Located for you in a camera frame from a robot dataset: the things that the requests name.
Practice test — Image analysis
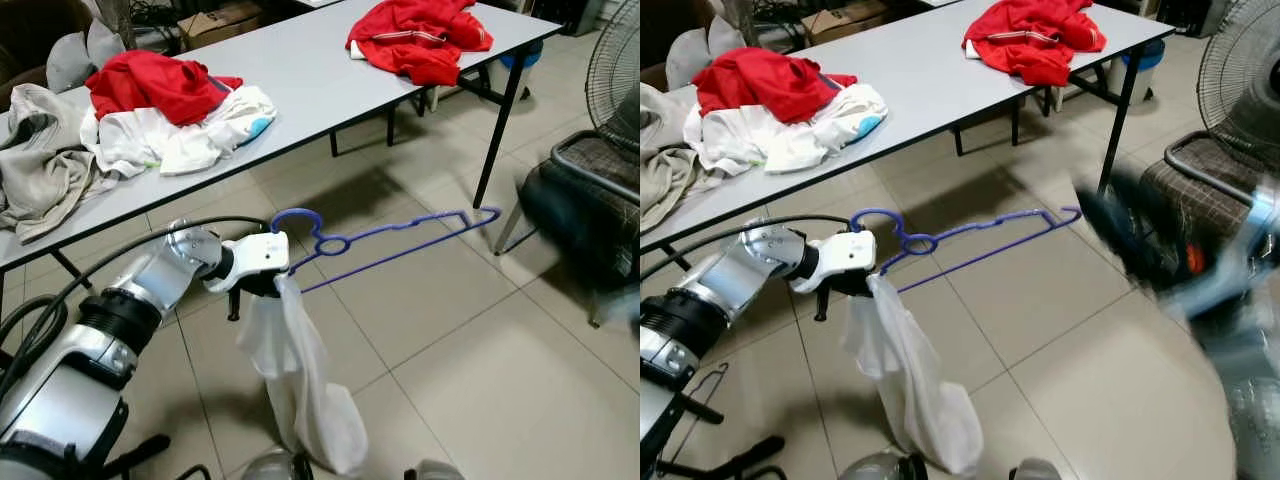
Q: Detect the black stand base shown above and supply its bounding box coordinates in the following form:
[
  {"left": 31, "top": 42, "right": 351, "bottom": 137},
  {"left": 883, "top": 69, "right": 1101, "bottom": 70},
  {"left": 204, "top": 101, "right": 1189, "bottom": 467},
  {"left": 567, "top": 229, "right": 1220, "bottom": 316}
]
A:
[
  {"left": 655, "top": 395, "right": 788, "bottom": 480},
  {"left": 100, "top": 433, "right": 216, "bottom": 480}
]

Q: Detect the grey left robot leg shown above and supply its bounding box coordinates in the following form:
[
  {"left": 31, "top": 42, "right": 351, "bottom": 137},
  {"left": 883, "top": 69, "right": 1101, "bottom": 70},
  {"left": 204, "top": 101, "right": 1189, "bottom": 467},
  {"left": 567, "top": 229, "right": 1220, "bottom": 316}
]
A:
[
  {"left": 240, "top": 450, "right": 313, "bottom": 480},
  {"left": 838, "top": 450, "right": 926, "bottom": 480}
]

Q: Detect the blue round stool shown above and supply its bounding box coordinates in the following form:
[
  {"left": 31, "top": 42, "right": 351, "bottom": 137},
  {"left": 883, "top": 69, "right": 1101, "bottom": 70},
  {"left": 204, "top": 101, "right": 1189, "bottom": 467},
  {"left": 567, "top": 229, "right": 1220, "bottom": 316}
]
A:
[
  {"left": 498, "top": 40, "right": 547, "bottom": 73},
  {"left": 1120, "top": 38, "right": 1167, "bottom": 71}
]

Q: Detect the grey crumpled garment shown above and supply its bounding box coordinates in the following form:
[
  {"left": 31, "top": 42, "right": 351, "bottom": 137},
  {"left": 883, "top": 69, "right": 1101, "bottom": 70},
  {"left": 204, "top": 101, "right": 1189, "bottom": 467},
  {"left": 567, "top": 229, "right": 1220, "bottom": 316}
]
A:
[
  {"left": 0, "top": 83, "right": 106, "bottom": 244},
  {"left": 640, "top": 83, "right": 701, "bottom": 233}
]

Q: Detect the red garment with white stripe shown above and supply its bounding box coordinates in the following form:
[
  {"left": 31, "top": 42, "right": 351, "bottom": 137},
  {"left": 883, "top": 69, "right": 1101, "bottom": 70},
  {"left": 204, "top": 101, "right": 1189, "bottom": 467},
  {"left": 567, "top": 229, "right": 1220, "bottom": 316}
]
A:
[
  {"left": 963, "top": 0, "right": 1108, "bottom": 87},
  {"left": 346, "top": 0, "right": 494, "bottom": 87}
]

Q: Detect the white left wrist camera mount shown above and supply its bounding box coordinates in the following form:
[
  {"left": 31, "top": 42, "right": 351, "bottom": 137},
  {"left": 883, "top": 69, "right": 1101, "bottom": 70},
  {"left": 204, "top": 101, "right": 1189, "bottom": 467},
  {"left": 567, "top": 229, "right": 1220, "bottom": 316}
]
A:
[
  {"left": 205, "top": 230, "right": 292, "bottom": 297},
  {"left": 790, "top": 230, "right": 880, "bottom": 297}
]

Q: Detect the brown cardboard box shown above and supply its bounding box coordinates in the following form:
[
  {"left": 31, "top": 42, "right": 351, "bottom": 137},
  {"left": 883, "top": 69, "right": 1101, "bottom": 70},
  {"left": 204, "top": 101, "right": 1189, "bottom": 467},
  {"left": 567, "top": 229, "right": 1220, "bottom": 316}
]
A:
[
  {"left": 178, "top": 0, "right": 266, "bottom": 51},
  {"left": 800, "top": 0, "right": 891, "bottom": 46}
]

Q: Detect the grey cushion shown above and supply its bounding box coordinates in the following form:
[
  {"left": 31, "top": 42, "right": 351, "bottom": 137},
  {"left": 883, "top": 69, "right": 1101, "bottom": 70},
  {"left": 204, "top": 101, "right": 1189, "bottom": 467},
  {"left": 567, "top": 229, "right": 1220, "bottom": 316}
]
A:
[
  {"left": 45, "top": 30, "right": 96, "bottom": 93},
  {"left": 708, "top": 15, "right": 748, "bottom": 69},
  {"left": 665, "top": 28, "right": 716, "bottom": 91},
  {"left": 88, "top": 18, "right": 128, "bottom": 71}
]

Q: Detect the brown plaid metal chair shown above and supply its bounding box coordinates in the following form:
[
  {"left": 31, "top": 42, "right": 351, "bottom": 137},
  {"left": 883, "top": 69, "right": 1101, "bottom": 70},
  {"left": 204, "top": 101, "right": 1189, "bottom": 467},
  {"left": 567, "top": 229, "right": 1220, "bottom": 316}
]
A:
[
  {"left": 1140, "top": 130, "right": 1280, "bottom": 241},
  {"left": 548, "top": 128, "right": 641, "bottom": 206}
]

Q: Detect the plain red shirt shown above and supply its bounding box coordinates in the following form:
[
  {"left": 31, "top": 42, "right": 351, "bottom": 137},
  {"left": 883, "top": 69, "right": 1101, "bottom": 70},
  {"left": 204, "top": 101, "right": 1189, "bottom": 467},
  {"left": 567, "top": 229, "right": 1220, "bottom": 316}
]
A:
[
  {"left": 85, "top": 50, "right": 244, "bottom": 127},
  {"left": 692, "top": 45, "right": 859, "bottom": 125}
]

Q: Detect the purple plastic clothes hanger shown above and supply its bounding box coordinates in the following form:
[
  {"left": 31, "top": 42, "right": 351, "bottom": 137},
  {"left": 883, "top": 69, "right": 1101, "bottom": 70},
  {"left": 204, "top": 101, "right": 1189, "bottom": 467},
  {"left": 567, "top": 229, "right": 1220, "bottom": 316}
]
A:
[
  {"left": 850, "top": 205, "right": 1084, "bottom": 294},
  {"left": 270, "top": 205, "right": 503, "bottom": 296}
]

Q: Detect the white shirt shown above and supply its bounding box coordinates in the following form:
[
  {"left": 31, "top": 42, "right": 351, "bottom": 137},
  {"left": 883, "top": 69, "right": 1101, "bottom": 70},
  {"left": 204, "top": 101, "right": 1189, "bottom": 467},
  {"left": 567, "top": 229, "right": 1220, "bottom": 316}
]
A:
[
  {"left": 237, "top": 273, "right": 369, "bottom": 476},
  {"left": 843, "top": 273, "right": 986, "bottom": 476}
]

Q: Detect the black standing fan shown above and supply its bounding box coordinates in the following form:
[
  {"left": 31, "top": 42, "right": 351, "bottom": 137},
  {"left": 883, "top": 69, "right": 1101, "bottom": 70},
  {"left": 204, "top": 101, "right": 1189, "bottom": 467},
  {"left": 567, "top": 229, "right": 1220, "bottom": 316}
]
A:
[
  {"left": 1195, "top": 0, "right": 1280, "bottom": 161},
  {"left": 585, "top": 0, "right": 641, "bottom": 153}
]

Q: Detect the white crumpled garment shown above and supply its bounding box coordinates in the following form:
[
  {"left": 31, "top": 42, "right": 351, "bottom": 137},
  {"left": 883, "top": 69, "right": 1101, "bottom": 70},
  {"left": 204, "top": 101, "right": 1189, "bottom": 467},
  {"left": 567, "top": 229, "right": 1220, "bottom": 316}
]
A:
[
  {"left": 80, "top": 100, "right": 176, "bottom": 179},
  {"left": 683, "top": 100, "right": 791, "bottom": 176}
]

